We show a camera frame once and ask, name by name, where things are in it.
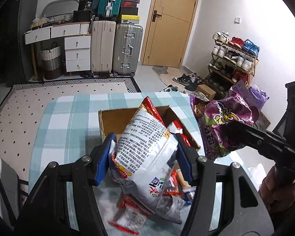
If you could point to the right hand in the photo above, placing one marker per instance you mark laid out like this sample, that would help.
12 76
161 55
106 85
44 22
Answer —
276 198

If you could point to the silver purple snack bag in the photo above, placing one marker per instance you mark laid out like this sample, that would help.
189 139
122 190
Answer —
169 208

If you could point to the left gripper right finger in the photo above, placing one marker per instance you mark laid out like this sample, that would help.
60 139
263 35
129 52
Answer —
225 202

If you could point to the white drawer desk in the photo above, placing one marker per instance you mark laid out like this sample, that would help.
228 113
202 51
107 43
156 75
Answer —
74 40

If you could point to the striped laundry basket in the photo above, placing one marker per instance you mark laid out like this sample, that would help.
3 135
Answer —
52 61

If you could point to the black refrigerator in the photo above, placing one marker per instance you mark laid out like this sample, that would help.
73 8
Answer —
21 14

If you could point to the dotted beige rug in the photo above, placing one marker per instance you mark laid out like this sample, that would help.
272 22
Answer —
22 109

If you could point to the silver suitcase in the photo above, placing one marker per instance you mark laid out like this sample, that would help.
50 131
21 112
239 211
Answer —
127 44

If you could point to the clear wrapped biscuit pack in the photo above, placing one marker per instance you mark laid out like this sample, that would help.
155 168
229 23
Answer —
183 183

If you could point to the beige suitcase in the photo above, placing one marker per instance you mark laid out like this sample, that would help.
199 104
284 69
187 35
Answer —
102 44

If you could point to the white red snack bag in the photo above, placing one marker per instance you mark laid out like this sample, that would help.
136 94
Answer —
143 173

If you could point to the red snack packet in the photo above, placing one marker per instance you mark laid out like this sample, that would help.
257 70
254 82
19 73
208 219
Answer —
132 214

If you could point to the wooden shoe rack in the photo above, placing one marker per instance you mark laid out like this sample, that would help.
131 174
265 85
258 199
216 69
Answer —
232 60

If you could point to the wooden door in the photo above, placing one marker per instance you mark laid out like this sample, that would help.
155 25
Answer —
167 32

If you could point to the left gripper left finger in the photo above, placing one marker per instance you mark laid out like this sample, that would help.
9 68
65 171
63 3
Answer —
45 211

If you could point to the stacked shoe boxes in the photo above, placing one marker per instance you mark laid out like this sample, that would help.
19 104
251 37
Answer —
128 12

